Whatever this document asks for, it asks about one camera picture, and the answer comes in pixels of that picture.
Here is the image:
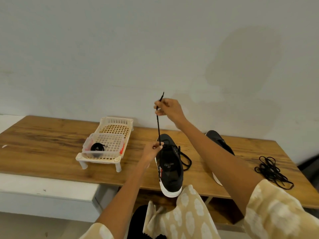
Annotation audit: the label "person's right hand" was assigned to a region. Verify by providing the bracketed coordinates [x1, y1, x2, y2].
[154, 98, 188, 130]

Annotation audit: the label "person's left hand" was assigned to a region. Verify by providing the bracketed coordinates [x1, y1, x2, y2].
[140, 141, 165, 170]

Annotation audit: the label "black shoelace threaded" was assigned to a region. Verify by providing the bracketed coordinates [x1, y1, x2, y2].
[156, 92, 192, 172]

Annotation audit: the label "person's right forearm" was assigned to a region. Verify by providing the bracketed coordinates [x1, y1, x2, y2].
[176, 119, 265, 217]

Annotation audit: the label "person's left forearm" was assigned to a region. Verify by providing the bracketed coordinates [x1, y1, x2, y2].
[95, 160, 151, 236]

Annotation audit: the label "black sneaker with white sole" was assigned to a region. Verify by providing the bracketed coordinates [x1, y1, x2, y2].
[155, 133, 185, 198]
[205, 130, 235, 187]

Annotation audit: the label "cream plastic basket rack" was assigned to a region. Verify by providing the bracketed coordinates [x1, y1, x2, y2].
[75, 117, 134, 173]

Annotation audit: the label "clear plastic container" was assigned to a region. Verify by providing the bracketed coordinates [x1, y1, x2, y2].
[82, 133, 125, 159]

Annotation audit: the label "coiled black shoelace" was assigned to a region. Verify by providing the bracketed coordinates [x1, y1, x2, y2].
[90, 143, 108, 152]

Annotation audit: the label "black trousers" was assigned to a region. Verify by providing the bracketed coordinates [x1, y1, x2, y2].
[127, 205, 167, 239]

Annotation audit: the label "loose tangled black shoelace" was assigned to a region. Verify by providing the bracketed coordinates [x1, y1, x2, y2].
[254, 156, 295, 190]

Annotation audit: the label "white bench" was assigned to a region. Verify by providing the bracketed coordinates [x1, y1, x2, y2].
[0, 173, 101, 223]

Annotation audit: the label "beige patterned garment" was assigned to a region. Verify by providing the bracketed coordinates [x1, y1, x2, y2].
[84, 179, 319, 239]

